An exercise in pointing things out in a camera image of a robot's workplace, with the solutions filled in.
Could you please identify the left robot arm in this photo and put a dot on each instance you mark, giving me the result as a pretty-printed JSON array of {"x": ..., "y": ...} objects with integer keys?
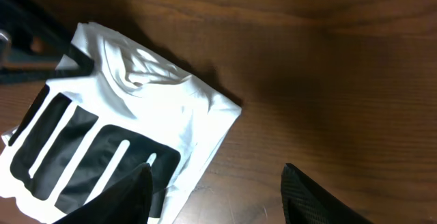
[{"x": 36, "y": 47}]

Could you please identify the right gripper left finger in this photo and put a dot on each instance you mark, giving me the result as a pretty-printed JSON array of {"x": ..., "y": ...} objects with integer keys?
[{"x": 126, "y": 202}]

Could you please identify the white t-shirt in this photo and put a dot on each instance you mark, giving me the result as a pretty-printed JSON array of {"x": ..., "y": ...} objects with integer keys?
[{"x": 82, "y": 135}]

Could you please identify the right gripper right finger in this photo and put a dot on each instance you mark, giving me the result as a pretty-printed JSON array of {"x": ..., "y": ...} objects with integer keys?
[{"x": 306, "y": 202}]

